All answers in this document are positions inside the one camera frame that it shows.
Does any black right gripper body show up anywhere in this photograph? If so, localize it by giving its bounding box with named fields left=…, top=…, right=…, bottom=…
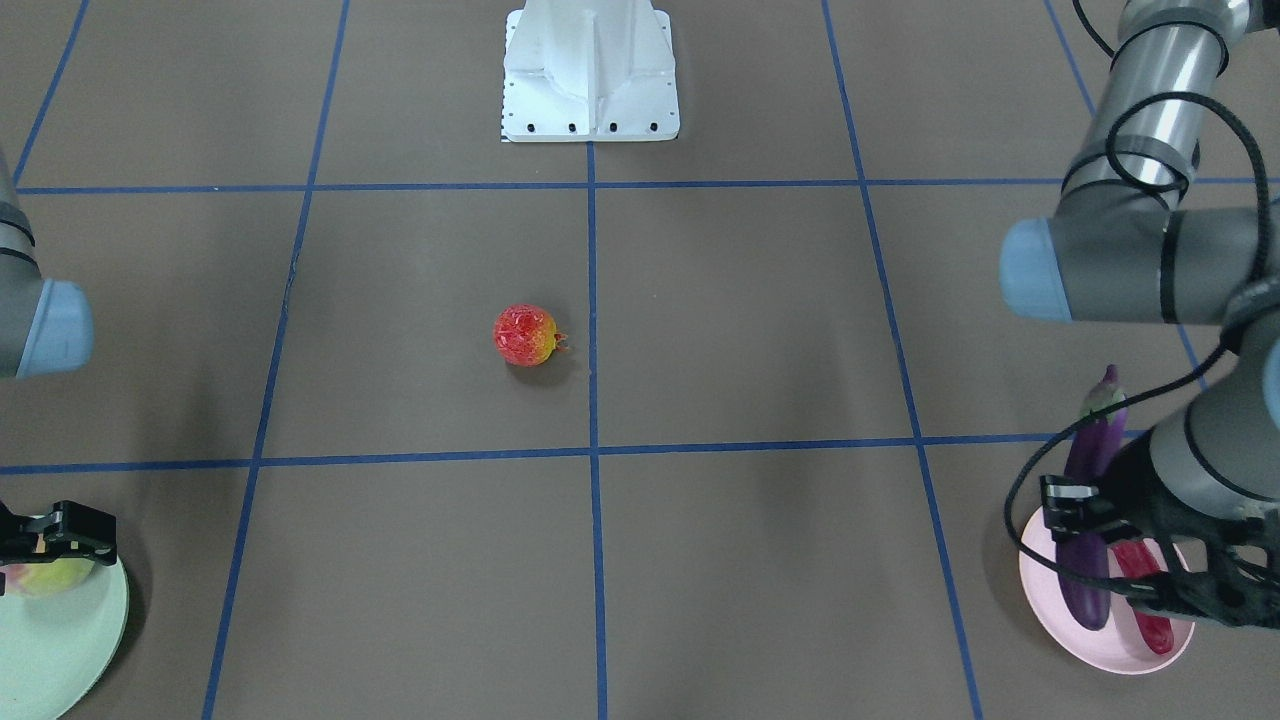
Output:
left=1, top=500, right=118, bottom=566

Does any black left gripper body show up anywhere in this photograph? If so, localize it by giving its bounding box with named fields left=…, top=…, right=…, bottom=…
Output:
left=1039, top=439, right=1279, bottom=629

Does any yellow green fruit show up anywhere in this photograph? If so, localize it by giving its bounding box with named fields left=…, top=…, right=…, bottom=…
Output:
left=3, top=559, right=96, bottom=600

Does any red chili pepper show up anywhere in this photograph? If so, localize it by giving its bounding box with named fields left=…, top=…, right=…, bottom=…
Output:
left=1112, top=538, right=1178, bottom=656

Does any purple eggplant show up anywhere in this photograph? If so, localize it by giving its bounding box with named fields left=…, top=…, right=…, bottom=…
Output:
left=1059, top=364, right=1132, bottom=632

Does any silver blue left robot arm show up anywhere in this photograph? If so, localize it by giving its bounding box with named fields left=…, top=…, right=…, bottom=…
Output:
left=998, top=1, right=1277, bottom=630

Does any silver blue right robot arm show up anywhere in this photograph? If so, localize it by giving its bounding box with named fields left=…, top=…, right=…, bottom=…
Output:
left=1, top=161, right=118, bottom=566

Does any light green plate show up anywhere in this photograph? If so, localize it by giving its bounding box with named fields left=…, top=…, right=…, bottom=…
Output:
left=1, top=556, right=131, bottom=719

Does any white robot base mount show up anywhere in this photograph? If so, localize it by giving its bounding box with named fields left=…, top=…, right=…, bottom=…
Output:
left=500, top=1, right=681, bottom=143

